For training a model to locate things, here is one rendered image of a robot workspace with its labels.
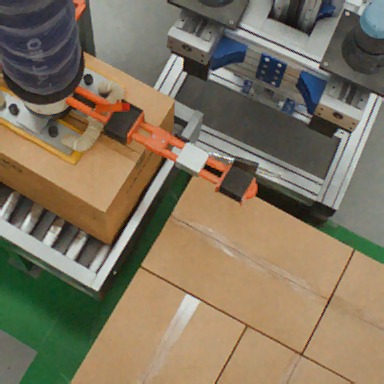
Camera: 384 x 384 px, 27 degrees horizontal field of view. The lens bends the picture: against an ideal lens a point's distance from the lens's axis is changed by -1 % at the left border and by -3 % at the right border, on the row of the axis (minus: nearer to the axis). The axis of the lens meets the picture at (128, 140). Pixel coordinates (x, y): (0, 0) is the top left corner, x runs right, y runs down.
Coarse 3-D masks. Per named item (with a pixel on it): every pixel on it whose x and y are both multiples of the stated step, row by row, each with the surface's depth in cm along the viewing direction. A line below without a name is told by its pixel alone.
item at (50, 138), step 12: (12, 96) 237; (0, 108) 235; (12, 108) 232; (0, 120) 234; (12, 120) 234; (48, 120) 234; (60, 120) 234; (24, 132) 233; (48, 132) 231; (60, 132) 232; (72, 132) 232; (84, 132) 233; (36, 144) 232; (48, 144) 231; (60, 144) 231; (60, 156) 230; (72, 156) 230
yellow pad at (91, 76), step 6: (90, 66) 240; (84, 72) 239; (90, 72) 239; (96, 72) 239; (102, 72) 240; (84, 78) 235; (90, 78) 235; (96, 78) 238; (102, 78) 238; (108, 78) 239; (114, 78) 239; (84, 84) 237; (90, 84) 237; (96, 84) 237; (120, 84) 238; (90, 90) 237; (96, 90) 237; (102, 96) 236
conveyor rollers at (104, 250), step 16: (176, 128) 278; (16, 192) 270; (144, 192) 270; (0, 208) 269; (16, 208) 271; (32, 208) 269; (32, 224) 267; (64, 224) 267; (48, 240) 264; (80, 240) 264; (96, 256) 262; (96, 272) 261
